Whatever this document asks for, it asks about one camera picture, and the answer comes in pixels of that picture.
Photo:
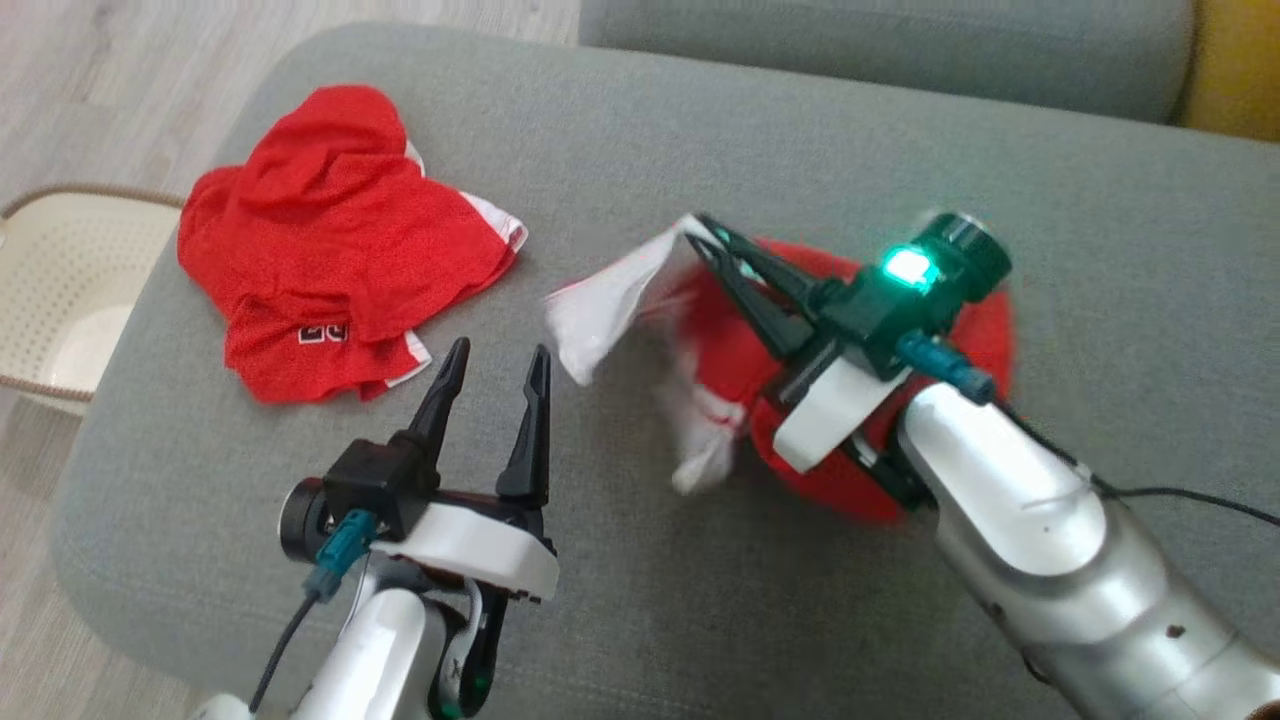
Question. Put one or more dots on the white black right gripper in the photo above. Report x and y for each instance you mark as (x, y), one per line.
(830, 415)

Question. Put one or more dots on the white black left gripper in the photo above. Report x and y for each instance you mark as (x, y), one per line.
(480, 545)

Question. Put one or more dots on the red white basketball jersey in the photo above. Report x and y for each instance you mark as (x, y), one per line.
(720, 370)

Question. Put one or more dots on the red mesh basketball shorts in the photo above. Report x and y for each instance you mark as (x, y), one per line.
(330, 240)

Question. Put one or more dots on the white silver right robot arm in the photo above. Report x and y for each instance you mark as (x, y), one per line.
(1070, 540)

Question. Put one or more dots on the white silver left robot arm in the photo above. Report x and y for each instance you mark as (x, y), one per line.
(375, 650)

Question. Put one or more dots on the grey sofa back cushion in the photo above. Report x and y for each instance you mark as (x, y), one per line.
(880, 50)

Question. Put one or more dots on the grey fabric sofa seat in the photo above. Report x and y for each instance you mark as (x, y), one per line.
(700, 620)

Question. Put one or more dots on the cream perforated laundry basket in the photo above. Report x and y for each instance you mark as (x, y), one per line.
(70, 280)

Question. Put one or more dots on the yellow cushion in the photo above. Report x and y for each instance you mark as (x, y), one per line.
(1240, 65)

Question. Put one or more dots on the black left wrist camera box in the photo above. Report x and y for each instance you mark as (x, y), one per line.
(375, 480)

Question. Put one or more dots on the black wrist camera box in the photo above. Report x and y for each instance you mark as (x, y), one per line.
(900, 300)
(375, 480)

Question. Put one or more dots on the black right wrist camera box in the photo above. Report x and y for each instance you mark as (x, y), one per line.
(900, 300)

